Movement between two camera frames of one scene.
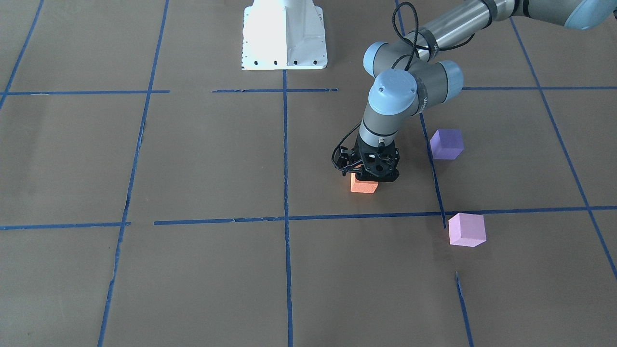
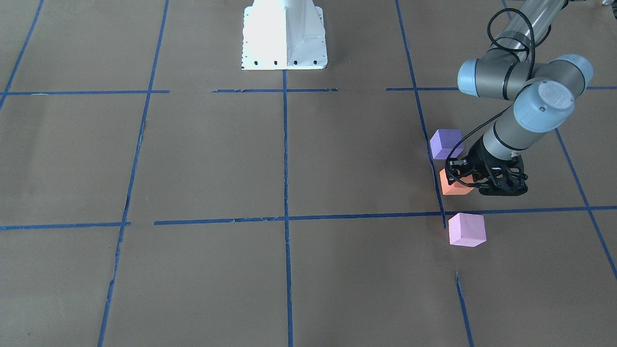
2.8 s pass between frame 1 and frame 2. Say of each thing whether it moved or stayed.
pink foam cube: stayed
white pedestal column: stayed
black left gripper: moved
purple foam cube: stayed
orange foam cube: moved
